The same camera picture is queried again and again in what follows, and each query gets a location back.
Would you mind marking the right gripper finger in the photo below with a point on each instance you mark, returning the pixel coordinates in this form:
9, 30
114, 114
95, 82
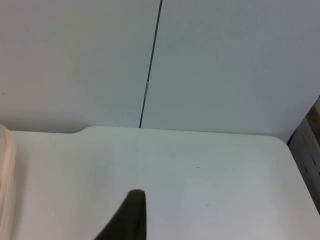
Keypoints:
132, 220

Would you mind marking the cream box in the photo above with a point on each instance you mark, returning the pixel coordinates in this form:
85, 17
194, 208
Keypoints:
6, 175

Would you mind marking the grey cabinet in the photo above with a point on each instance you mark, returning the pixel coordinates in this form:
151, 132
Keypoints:
308, 150

